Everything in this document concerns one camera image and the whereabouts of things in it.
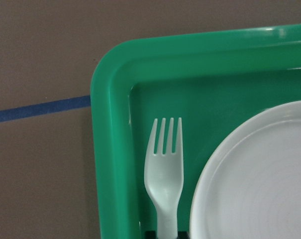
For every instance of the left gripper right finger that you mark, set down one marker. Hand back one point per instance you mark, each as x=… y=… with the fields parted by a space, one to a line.
x=183 y=235

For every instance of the white round plate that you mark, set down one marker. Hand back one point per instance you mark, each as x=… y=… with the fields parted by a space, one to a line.
x=250 y=188

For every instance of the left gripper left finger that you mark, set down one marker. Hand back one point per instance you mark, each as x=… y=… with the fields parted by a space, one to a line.
x=150 y=235

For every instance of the white plastic fork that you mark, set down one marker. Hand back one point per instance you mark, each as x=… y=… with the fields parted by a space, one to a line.
x=164 y=176

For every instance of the crosswise blue tape strip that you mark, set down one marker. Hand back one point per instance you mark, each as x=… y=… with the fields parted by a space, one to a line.
x=45 y=108

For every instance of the green plastic tray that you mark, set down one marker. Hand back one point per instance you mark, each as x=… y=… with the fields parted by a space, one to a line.
x=214 y=81

